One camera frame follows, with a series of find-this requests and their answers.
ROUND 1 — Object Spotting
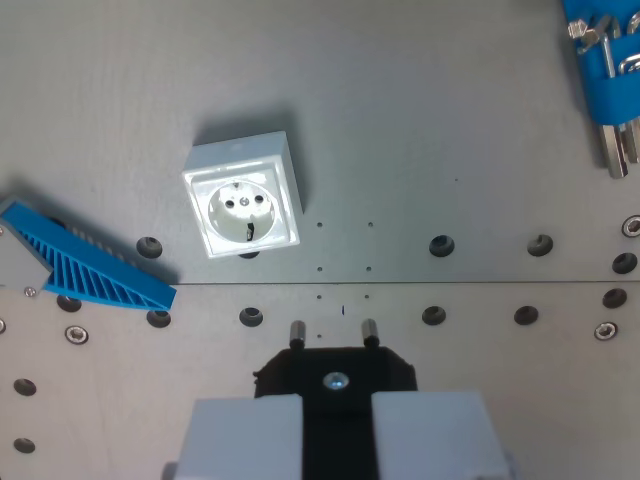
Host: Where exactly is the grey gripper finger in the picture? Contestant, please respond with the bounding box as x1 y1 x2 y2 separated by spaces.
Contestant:
371 390 514 480
162 394 305 480

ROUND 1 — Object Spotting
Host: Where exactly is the black two-pin power plug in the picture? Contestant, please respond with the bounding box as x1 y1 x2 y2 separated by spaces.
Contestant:
252 318 419 480

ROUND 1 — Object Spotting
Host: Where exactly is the blue ribbed wedge finger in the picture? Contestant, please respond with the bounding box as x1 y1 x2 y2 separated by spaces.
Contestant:
0 200 178 313

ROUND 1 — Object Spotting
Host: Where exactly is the silver metal bar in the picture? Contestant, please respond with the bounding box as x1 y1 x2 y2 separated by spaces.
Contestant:
599 118 640 180

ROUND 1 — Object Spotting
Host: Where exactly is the blue tool holder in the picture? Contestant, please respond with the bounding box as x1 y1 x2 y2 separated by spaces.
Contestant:
561 0 640 124

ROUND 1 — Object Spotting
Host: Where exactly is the silver wing bolt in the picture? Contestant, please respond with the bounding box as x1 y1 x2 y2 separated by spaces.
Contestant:
568 14 616 56

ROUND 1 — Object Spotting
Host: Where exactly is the white wall socket box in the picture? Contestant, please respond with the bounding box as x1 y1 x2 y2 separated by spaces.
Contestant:
181 130 305 260

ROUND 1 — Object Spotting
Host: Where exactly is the grey mounting bracket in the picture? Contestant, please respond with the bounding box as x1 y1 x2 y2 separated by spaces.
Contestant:
0 196 55 298

